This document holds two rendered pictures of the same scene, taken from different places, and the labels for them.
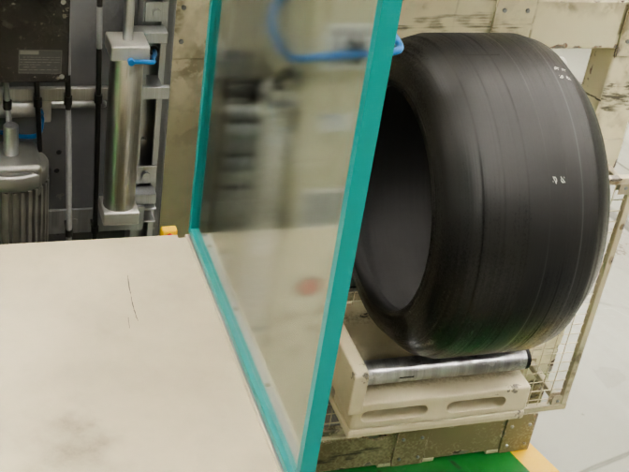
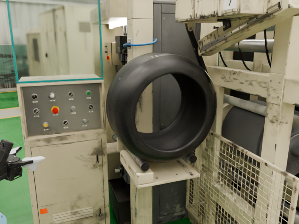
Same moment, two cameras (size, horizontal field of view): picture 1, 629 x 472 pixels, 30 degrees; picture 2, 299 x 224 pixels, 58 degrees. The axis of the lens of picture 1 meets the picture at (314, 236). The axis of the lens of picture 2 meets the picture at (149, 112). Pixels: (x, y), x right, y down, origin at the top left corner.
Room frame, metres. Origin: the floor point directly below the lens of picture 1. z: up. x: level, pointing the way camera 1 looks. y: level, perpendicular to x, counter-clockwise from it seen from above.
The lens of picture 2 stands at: (1.86, -1.71, 1.53)
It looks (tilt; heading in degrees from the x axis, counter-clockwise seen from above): 15 degrees down; 92
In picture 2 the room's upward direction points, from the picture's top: straight up
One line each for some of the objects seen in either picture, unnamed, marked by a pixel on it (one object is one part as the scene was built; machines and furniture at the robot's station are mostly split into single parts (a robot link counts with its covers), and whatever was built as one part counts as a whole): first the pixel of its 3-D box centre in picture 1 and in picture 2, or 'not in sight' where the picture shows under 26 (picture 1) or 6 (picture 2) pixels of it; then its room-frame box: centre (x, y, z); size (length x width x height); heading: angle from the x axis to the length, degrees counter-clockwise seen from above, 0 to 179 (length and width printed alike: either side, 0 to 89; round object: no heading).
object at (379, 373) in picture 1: (442, 365); (135, 154); (1.72, -0.27, 0.90); 0.35 x 0.05 x 0.05; 113
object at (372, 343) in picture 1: (402, 361); (157, 166); (1.85, -0.21, 0.80); 0.37 x 0.36 x 0.02; 23
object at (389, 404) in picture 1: (432, 392); (135, 164); (1.72, -0.26, 0.83); 0.36 x 0.09 x 0.06; 113
